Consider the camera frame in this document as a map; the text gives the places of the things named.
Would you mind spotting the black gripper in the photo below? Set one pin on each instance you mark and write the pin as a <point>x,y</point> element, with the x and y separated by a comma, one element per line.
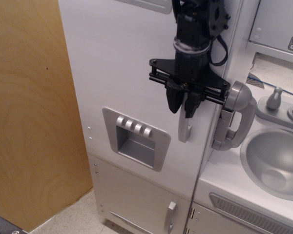
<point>191,74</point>

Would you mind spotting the grey fridge door handle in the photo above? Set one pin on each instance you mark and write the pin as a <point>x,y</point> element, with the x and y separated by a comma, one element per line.
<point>184,125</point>

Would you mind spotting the white toy fridge door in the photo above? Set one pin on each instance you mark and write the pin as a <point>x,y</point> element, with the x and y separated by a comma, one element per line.
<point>110,44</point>

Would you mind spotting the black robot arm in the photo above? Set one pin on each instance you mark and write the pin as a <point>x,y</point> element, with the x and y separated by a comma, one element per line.
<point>199,24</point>

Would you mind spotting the grey toy telephone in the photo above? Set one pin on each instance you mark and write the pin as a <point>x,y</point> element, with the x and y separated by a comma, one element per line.
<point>236,118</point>

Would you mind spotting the grey ice dispenser panel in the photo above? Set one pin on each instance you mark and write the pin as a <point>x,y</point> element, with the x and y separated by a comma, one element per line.
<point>136,140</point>

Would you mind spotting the grey toy faucet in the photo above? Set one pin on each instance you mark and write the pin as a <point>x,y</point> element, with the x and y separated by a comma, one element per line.
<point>275,110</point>

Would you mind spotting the grey toy sink basin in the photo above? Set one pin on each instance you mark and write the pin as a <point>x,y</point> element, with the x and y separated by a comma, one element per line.
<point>267,158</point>

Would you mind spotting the white toy kitchen cabinet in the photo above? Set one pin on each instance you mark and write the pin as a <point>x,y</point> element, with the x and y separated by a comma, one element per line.
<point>223,173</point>

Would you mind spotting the grey toy microwave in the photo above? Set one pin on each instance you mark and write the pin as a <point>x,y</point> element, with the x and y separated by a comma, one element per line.
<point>272,30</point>

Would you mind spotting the white lower freezer door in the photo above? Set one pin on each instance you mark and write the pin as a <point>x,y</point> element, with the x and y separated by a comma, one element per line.
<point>132,202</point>

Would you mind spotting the grey oven vent panel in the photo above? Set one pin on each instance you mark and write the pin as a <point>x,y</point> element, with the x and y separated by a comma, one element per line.
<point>249,216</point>

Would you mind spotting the plywood board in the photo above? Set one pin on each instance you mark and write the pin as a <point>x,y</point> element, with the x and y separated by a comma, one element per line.
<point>43,162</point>

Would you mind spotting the black equipment corner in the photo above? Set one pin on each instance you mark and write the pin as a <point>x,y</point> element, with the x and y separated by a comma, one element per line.
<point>7,227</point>

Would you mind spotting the grey lower door handle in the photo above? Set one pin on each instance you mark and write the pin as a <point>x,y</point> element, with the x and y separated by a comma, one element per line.
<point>168,223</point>

